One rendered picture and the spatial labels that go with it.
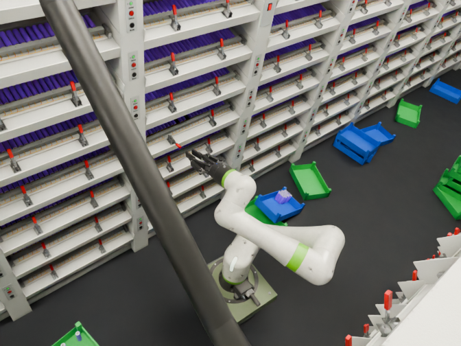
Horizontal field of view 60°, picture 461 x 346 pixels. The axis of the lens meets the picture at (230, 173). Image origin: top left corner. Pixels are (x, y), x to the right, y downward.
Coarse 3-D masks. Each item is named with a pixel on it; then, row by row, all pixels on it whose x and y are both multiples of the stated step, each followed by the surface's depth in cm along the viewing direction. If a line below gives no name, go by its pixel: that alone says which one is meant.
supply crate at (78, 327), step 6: (78, 324) 167; (72, 330) 167; (78, 330) 168; (84, 330) 168; (66, 336) 166; (72, 336) 170; (84, 336) 171; (90, 336) 166; (60, 342) 165; (66, 342) 168; (72, 342) 169; (78, 342) 169; (84, 342) 169; (90, 342) 170
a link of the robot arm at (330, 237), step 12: (276, 228) 184; (288, 228) 181; (300, 228) 177; (312, 228) 173; (324, 228) 169; (336, 228) 168; (300, 240) 174; (312, 240) 170; (324, 240) 164; (336, 240) 164; (336, 252) 162
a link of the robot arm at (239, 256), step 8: (240, 240) 186; (248, 240) 186; (232, 248) 183; (240, 248) 182; (248, 248) 183; (256, 248) 187; (224, 256) 182; (232, 256) 180; (240, 256) 180; (248, 256) 181; (224, 264) 183; (232, 264) 178; (240, 264) 178; (248, 264) 180; (224, 272) 186; (232, 272) 181; (240, 272) 181; (232, 280) 187; (240, 280) 187
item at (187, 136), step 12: (228, 108) 222; (240, 108) 218; (216, 120) 215; (228, 120) 218; (156, 132) 199; (192, 132) 206; (204, 132) 209; (156, 144) 195; (168, 144) 197; (180, 144) 202; (156, 156) 196
